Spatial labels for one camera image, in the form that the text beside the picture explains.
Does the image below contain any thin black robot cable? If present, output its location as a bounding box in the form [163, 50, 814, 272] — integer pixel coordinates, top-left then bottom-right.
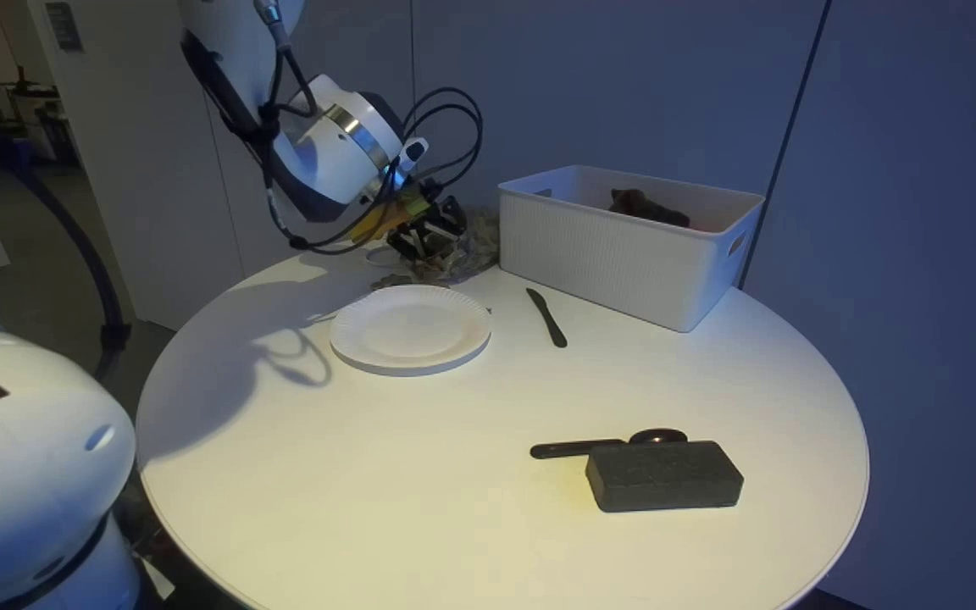
[176, 0, 488, 259]

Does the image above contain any black handled tool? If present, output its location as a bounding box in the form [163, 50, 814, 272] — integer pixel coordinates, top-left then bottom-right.
[528, 424, 690, 462]

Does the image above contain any black rectangular case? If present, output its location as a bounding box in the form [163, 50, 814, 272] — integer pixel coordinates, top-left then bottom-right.
[581, 438, 747, 516]

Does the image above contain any black pen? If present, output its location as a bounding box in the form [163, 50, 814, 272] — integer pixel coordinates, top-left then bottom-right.
[524, 286, 572, 352]

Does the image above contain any white round plate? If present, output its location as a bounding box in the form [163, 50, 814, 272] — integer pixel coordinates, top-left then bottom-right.
[325, 281, 493, 375]

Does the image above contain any blue background container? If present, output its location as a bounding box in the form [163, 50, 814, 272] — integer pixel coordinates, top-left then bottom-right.
[0, 131, 39, 172]

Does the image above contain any yellow wrist camera mount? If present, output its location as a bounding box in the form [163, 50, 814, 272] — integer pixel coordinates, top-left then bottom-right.
[358, 183, 438, 244]

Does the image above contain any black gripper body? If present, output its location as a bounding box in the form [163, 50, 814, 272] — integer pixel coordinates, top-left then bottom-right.
[385, 194, 465, 260]

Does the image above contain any white plastic storage bin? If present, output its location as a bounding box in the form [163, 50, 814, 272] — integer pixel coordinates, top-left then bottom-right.
[493, 162, 764, 337]

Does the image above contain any dark object inside bin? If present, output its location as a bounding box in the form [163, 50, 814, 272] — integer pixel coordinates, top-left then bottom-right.
[606, 187, 694, 231]

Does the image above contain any thick black hose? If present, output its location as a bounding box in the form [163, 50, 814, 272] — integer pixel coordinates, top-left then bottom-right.
[5, 167, 135, 349]

